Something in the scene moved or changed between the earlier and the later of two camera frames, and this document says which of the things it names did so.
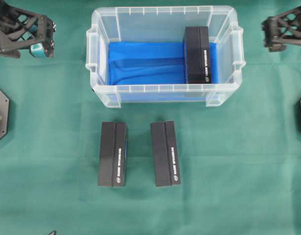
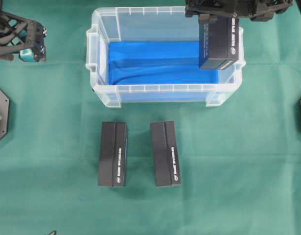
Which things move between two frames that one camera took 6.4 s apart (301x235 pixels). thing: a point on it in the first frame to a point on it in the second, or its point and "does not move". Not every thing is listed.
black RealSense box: (196, 55) to (219, 42)
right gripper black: (289, 28) to (257, 10)
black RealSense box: (165, 153) does not move
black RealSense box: (112, 155) does not move
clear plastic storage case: (137, 53) does not move
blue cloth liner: (151, 62) does not move
